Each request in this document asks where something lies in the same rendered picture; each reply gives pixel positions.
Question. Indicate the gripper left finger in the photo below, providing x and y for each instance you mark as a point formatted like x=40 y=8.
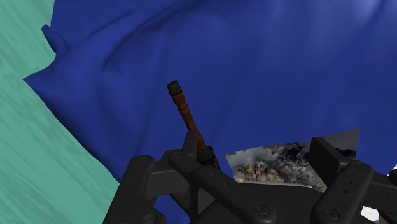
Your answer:
x=139 y=186

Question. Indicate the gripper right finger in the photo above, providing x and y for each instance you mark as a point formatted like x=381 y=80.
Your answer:
x=344 y=192

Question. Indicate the book with grey photo cover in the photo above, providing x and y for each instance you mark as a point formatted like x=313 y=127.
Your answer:
x=273 y=164

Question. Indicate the orange pen with dark caps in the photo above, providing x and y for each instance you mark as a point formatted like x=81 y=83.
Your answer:
x=183 y=107

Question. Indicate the blue bed cover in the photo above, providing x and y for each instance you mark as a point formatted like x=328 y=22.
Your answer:
x=248 y=62

